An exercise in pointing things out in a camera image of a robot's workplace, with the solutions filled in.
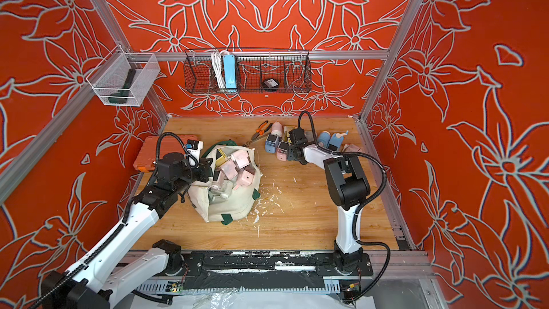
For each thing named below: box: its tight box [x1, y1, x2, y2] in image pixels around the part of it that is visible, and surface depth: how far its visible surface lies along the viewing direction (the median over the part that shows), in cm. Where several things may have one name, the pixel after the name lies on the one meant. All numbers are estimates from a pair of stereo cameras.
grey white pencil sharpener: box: [210, 179, 234, 199], surface depth 89 cm
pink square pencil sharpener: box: [230, 150, 250, 169], surface depth 92 cm
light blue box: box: [223, 54, 237, 89], surface depth 92 cm
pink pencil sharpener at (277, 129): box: [270, 120, 283, 137], surface depth 107 cm
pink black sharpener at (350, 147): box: [343, 143, 361, 152], surface depth 102 cm
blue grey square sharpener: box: [265, 133, 280, 154], surface depth 103 cm
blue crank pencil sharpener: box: [328, 130, 349, 151], surface depth 104 cm
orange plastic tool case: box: [133, 135, 199, 171], surface depth 97 cm
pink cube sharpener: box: [233, 170, 254, 190], surface depth 90 cm
